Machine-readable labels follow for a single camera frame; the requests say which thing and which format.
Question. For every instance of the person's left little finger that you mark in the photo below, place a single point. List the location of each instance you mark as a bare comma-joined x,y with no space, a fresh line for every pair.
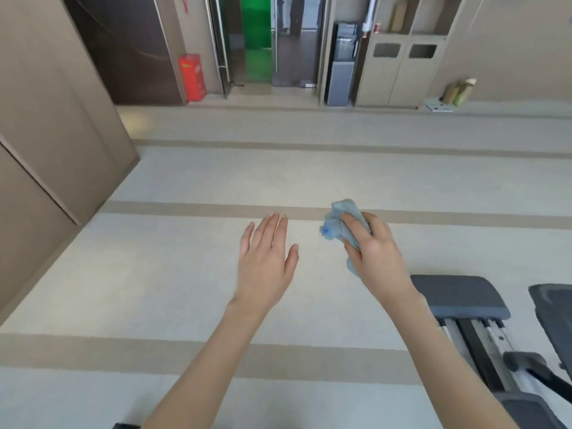
246,239

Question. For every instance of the glass double door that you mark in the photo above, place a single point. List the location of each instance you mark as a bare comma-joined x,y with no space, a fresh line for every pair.
295,49

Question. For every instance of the grey padded bench seat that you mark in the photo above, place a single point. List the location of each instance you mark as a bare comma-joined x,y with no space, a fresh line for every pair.
460,297

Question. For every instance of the grey bench pad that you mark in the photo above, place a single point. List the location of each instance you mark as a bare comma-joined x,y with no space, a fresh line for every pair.
531,411

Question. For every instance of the grey padded backrest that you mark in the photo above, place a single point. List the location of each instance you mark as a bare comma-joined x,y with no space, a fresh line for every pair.
554,321

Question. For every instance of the grey water dispenser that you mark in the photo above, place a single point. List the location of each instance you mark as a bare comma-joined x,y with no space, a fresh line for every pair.
343,62

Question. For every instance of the red fire extinguisher box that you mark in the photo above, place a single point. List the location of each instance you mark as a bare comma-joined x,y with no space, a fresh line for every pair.
193,78

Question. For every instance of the person's left forearm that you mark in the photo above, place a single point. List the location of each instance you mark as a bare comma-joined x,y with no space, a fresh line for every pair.
210,375

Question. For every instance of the person's right forearm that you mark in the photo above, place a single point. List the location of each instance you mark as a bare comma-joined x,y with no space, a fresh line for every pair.
447,366

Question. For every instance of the person's left middle finger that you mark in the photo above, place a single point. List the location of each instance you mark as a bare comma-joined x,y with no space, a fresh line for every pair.
271,231

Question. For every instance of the dark brown wooden door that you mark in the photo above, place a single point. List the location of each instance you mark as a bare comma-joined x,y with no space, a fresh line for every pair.
129,49

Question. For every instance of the metal bench frame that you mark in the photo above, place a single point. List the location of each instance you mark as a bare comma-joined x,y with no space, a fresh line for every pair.
480,352

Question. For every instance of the white cup dispenser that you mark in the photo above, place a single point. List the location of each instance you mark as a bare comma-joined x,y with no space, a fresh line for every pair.
370,13

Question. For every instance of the green bottle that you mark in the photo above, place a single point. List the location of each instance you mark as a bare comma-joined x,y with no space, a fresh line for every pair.
464,92

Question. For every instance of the beige double waste bin cabinet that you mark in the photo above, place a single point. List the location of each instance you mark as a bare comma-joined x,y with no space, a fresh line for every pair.
397,80

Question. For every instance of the person's right hand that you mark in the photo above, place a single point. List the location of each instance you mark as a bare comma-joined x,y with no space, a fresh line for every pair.
380,259

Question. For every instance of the olive bottle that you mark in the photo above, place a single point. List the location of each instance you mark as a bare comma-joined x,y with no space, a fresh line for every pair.
450,92

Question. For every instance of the paper leaflet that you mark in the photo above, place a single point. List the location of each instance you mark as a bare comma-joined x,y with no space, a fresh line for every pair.
438,105

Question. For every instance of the light blue cleaning cloth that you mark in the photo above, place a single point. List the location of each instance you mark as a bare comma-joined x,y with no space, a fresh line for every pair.
336,218

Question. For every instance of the green panel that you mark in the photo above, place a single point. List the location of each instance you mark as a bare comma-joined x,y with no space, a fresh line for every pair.
257,40

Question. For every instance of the person's left thumb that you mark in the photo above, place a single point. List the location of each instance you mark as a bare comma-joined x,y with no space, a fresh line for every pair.
292,262

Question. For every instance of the person's right fingers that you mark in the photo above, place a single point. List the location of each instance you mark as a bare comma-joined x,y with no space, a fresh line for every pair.
357,230

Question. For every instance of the person's left hand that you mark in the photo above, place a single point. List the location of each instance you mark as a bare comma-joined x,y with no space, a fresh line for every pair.
263,268

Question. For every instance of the brown cardboard piece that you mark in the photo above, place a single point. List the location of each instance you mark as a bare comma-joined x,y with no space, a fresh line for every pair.
398,17

